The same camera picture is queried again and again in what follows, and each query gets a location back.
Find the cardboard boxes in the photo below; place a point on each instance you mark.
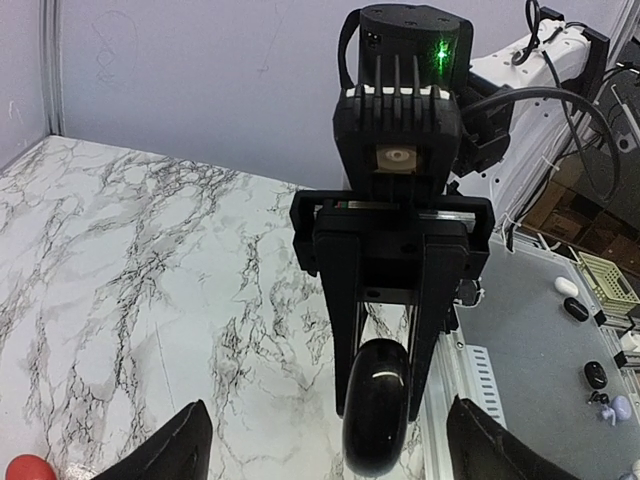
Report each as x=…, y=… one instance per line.
x=568, y=210

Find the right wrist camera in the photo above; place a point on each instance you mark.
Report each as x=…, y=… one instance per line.
x=397, y=142

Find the black earbud charging case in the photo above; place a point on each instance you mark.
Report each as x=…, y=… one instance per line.
x=376, y=414

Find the front aluminium rail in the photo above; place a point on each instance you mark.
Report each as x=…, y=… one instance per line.
x=457, y=369

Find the purple earbuds right bench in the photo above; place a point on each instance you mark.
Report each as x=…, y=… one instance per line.
x=613, y=410

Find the beige plastic basket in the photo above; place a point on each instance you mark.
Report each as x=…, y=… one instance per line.
x=612, y=289

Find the black earbud case right bench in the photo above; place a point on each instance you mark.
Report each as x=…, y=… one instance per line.
x=576, y=309

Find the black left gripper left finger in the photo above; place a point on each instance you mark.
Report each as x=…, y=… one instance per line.
x=180, y=449

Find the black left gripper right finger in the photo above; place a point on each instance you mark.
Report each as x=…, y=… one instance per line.
x=480, y=448

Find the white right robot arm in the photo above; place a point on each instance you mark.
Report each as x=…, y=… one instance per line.
x=400, y=45

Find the left aluminium frame post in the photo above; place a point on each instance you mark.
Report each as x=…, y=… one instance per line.
x=50, y=61

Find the red round charging case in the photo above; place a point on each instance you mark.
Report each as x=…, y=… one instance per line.
x=29, y=467

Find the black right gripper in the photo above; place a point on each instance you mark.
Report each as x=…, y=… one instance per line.
x=353, y=244

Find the white earbud case on bench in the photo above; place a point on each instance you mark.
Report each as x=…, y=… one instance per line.
x=566, y=287

